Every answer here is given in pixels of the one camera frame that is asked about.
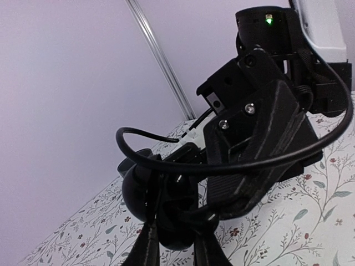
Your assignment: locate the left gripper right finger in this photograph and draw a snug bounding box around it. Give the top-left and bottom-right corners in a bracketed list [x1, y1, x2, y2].
[194, 232, 230, 266]

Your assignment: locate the right aluminium frame post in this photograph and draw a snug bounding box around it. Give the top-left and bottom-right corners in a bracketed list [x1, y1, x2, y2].
[126, 0, 196, 120]

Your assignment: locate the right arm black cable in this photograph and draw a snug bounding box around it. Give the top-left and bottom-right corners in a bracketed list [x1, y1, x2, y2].
[115, 41, 354, 219]

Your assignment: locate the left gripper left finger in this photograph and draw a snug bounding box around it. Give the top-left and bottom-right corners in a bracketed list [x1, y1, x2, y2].
[122, 221, 160, 266]

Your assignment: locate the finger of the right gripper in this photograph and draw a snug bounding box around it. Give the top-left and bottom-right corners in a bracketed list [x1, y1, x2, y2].
[204, 80, 307, 220]

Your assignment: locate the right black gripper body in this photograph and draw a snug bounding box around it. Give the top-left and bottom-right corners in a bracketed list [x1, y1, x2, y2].
[195, 7, 325, 183]

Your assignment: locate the black earbud charging case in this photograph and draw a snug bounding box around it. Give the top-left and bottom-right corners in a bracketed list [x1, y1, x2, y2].
[122, 164, 220, 250]

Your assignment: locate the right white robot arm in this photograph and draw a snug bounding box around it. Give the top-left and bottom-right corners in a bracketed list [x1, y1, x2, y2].
[197, 1, 351, 220]

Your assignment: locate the floral patterned table mat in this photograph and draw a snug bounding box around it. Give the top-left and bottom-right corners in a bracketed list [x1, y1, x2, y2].
[16, 90, 355, 266]

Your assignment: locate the dark grey mug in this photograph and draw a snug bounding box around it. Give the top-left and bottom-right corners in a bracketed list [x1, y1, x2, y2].
[117, 149, 153, 178]

